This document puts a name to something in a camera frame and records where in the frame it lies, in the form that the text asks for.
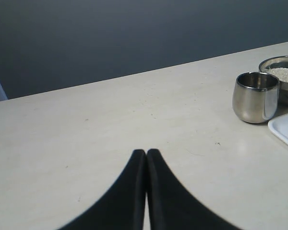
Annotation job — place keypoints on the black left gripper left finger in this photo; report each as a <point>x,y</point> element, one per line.
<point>122,206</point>

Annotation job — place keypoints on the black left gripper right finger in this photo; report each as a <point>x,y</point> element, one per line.
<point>172,206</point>

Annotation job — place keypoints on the steel cup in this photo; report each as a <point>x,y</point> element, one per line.
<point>255,97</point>

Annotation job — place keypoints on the steel bowl with rice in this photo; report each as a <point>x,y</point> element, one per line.
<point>278,66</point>

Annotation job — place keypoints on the white plastic tray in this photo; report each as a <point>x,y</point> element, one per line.
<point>279,127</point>

